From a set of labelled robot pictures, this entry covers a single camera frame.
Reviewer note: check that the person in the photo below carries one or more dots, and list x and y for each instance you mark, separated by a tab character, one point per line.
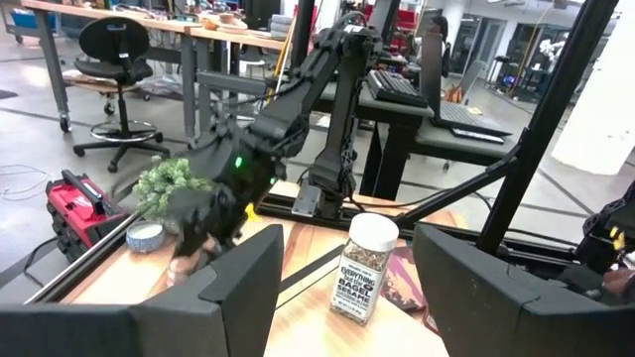
440	44

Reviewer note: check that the black office stool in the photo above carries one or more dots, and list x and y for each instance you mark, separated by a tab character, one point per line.
119	74

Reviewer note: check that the black keyboard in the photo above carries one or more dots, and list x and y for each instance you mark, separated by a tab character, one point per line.
394	89

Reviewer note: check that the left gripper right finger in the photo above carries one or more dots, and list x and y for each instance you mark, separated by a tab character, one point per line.
471	297

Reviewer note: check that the wooden workbench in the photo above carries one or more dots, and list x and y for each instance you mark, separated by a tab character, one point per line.
149	22

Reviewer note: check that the potted green succulent plant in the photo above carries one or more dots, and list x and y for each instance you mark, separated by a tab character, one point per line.
164	186

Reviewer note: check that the white-lid bagel seasoning jar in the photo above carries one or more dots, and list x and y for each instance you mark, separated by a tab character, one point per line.
364	268

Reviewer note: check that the colourful landscape book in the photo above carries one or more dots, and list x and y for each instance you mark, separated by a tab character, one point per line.
404	277

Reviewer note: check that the small clear-lid brown spice jar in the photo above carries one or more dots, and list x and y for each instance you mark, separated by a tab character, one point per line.
186	268

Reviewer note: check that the small blue candle bowl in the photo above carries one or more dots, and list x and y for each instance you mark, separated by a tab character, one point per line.
145	237

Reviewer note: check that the red portable power station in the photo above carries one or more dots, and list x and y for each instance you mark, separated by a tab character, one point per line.
79	213

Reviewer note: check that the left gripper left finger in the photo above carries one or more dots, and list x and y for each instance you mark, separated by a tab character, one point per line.
233	297

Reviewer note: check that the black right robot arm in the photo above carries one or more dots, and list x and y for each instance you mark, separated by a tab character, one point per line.
322	124

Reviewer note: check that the open grey laptop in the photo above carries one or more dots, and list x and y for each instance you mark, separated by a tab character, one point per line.
461	114

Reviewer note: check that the grey desk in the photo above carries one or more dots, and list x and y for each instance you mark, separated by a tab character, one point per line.
397	119

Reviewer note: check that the black aluminium table frame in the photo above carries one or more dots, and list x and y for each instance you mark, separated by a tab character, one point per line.
546	124

